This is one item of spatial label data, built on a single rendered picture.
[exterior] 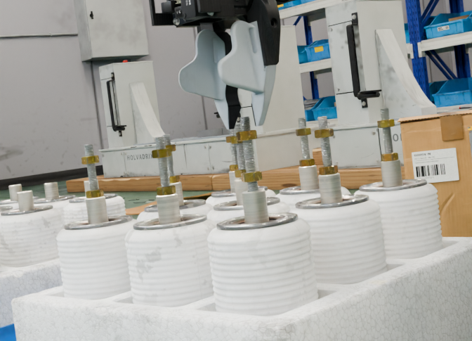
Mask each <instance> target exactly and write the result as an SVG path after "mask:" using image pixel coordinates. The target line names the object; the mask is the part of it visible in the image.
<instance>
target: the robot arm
mask: <svg viewBox="0 0 472 341"><path fill-rule="evenodd" d="M290 1H295V0H166V2H163V3H161V6H162V13H155V2H154V0H149V4H150V15H151V21H152V26H172V25H175V26H176V28H177V27H197V33H198V35H197V37H196V41H195V46H196V55H195V58H194V60H193V61H191V62H190V63H188V64H187V65H186V66H184V67H183V68H181V70H180V72H179V74H178V82H179V84H180V86H181V88H182V90H184V91H186V92H188V93H192V94H197V95H200V96H205V97H208V98H213V99H214V101H215V104H216V108H217V110H218V113H219V115H220V117H221V119H222V120H223V123H224V125H225V127H226V129H234V128H235V124H236V121H237V118H238V115H239V113H240V110H241V105H240V102H239V98H238V95H237V90H238V88H239V89H244V90H246V91H250V92H251V107H252V112H253V116H254V123H255V126H256V127H258V126H262V125H263V124H264V122H265V119H266V115H267V111H268V107H269V104H270V99H271V96H272V92H273V87H274V83H275V75H276V65H277V64H278V63H279V55H280V32H281V24H280V13H279V10H278V7H277V6H278V5H281V4H285V3H288V2H290ZM236 20H239V21H237V22H236ZM227 29H230V35H229V34H228V33H227V32H226V30H227Z"/></svg>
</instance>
